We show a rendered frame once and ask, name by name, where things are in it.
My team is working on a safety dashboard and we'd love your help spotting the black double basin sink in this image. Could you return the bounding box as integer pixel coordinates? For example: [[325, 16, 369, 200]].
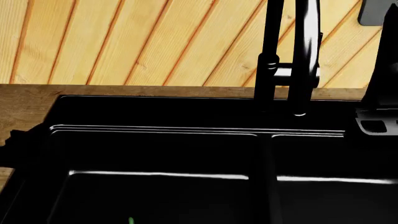
[[0, 94, 398, 224]]

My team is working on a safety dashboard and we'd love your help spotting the black kitchen faucet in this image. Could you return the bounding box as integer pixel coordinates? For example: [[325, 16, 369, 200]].
[[253, 0, 324, 117]]

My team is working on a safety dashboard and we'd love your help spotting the grey wall-mounted fixture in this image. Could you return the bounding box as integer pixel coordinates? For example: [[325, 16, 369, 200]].
[[357, 0, 396, 27]]

